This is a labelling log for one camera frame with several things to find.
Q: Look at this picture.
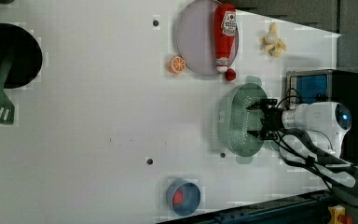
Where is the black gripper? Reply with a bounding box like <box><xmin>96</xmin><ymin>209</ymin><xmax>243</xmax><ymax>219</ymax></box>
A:
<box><xmin>247</xmin><ymin>99</ymin><xmax>283</xmax><ymax>140</ymax></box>

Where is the green plastic strainer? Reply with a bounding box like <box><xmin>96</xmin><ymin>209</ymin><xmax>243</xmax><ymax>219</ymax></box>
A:
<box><xmin>217</xmin><ymin>77</ymin><xmax>267</xmax><ymax>164</ymax></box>

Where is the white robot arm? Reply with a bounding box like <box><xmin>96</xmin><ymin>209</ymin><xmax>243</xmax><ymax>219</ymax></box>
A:
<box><xmin>247</xmin><ymin>99</ymin><xmax>352</xmax><ymax>158</ymax></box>

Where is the green round plate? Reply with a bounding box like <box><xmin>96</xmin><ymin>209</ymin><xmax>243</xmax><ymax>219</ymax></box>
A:
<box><xmin>270</xmin><ymin>141</ymin><xmax>280</xmax><ymax>151</ymax></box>

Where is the toy strawberry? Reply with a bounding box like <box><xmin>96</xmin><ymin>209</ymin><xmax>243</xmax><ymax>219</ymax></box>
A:
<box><xmin>225</xmin><ymin>68</ymin><xmax>237</xmax><ymax>82</ymax></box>

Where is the peeled toy banana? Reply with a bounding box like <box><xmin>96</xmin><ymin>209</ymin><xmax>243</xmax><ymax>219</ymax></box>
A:
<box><xmin>261</xmin><ymin>22</ymin><xmax>287</xmax><ymax>58</ymax></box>

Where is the black toaster oven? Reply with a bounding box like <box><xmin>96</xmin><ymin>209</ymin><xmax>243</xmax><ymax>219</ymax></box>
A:
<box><xmin>285</xmin><ymin>69</ymin><xmax>358</xmax><ymax>163</ymax></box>

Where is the toy orange slice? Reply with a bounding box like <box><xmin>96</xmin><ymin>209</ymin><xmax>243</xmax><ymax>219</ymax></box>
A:
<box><xmin>168</xmin><ymin>56</ymin><xmax>186</xmax><ymax>74</ymax></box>

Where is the grey round plate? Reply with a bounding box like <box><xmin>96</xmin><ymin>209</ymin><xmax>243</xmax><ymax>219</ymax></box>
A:
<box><xmin>175</xmin><ymin>0</ymin><xmax>239</xmax><ymax>76</ymax></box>

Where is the red plush ketchup bottle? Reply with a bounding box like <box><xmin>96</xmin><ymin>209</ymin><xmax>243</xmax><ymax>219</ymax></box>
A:
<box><xmin>213</xmin><ymin>4</ymin><xmax>237</xmax><ymax>73</ymax></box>

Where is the blue bowl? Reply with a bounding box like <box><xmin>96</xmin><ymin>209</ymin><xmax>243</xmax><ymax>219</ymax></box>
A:
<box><xmin>166</xmin><ymin>178</ymin><xmax>201</xmax><ymax>217</ymax></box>

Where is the red fruit in bowl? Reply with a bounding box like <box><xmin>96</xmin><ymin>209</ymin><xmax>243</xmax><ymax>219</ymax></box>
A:
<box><xmin>172</xmin><ymin>189</ymin><xmax>184</xmax><ymax>205</ymax></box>

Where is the black pan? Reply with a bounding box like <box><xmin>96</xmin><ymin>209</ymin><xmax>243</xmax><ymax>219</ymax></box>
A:
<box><xmin>0</xmin><ymin>22</ymin><xmax>44</xmax><ymax>90</ymax></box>

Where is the blue metal rail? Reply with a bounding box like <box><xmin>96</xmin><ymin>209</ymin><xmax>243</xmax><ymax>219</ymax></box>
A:
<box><xmin>159</xmin><ymin>190</ymin><xmax>337</xmax><ymax>224</ymax></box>

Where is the black cable loop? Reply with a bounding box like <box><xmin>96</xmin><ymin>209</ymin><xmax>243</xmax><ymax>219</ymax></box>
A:
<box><xmin>273</xmin><ymin>88</ymin><xmax>358</xmax><ymax>209</ymax></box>

